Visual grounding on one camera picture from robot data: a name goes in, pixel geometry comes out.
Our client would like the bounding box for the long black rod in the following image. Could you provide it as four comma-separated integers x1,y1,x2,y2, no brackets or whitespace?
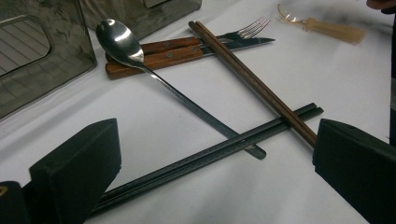
193,20,318,144
188,21,316,149

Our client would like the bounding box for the long-handled metal spoon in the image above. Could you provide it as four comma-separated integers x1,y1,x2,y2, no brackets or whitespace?
95,18,267,161

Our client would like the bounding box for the black chopstick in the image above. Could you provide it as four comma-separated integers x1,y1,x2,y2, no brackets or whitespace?
92,103,318,209
88,106,325,217

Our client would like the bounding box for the wooden-handled knife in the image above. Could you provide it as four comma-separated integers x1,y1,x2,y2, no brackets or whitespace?
105,36,276,80

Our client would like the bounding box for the wooden-handled fork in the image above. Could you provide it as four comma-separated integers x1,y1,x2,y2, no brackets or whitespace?
105,16,271,64

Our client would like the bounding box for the grey transparent plastic bin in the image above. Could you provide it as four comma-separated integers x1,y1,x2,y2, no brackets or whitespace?
0,0,98,120
78,0,203,41

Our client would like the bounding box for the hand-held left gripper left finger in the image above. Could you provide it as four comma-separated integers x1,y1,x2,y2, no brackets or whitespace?
29,118,122,224

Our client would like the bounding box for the white table cloth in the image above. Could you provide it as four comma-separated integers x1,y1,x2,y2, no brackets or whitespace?
0,0,396,224

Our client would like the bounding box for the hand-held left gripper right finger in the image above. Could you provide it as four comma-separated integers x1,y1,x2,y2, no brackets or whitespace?
312,119,396,224

